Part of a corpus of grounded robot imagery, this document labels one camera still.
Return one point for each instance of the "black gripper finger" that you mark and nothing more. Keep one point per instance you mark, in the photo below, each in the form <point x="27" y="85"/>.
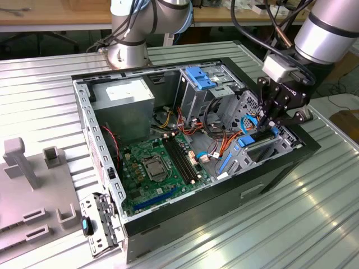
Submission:
<point x="304" y="117"/>
<point x="269" y="98"/>

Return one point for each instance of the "hard disk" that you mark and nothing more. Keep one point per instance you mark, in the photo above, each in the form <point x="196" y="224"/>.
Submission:
<point x="246" y="141"/>

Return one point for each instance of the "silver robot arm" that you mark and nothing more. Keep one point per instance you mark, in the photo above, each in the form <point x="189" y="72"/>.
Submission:
<point x="168" y="16"/>

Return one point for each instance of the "grey metal disk bay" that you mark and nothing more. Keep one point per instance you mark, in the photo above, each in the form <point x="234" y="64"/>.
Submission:
<point x="238" y="165"/>

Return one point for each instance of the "brown cardboard box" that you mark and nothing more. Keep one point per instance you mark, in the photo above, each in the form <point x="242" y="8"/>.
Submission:
<point x="347" y="123"/>
<point x="349" y="70"/>

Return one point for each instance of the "blue drive latch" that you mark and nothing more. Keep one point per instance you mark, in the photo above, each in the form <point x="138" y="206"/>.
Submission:
<point x="199" y="77"/>

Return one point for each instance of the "grey optical drive cage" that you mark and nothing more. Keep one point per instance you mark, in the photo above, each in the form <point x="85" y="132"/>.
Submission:
<point x="193" y="103"/>

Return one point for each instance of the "white box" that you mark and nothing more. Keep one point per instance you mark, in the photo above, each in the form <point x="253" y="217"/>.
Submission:
<point x="259" y="11"/>

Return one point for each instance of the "black RAM slot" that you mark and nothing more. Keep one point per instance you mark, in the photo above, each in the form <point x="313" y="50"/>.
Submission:
<point x="178" y="161"/>
<point x="186" y="157"/>

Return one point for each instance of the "black PC case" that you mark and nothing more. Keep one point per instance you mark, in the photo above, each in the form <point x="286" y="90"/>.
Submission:
<point x="224" y="201"/>

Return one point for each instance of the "silver CPU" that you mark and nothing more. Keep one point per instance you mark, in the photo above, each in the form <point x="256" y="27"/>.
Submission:
<point x="154" y="169"/>

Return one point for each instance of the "CPU socket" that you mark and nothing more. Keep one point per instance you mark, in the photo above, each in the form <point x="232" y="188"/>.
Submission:
<point x="146" y="176"/>

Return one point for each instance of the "grey power supply unit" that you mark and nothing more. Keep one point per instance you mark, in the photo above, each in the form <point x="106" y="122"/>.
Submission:
<point x="123" y="117"/>

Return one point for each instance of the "blue expansion slot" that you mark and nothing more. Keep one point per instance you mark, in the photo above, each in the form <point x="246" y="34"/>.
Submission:
<point x="154" y="199"/>

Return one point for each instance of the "black case fan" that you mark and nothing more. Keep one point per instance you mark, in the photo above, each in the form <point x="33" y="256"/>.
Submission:
<point x="110" y="152"/>

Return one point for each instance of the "green motherboard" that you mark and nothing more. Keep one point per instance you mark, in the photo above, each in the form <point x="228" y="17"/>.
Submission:
<point x="131" y="196"/>

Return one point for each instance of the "blue card retention latch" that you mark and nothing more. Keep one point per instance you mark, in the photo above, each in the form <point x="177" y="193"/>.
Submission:
<point x="84" y="225"/>

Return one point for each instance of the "wooden desk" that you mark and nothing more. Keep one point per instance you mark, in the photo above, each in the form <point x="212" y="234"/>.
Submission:
<point x="56" y="14"/>

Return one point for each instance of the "grey parts rack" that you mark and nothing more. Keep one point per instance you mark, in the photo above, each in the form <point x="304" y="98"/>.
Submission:
<point x="42" y="190"/>

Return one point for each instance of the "metal card retention bracket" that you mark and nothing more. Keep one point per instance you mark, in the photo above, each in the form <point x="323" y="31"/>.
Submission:
<point x="84" y="204"/>

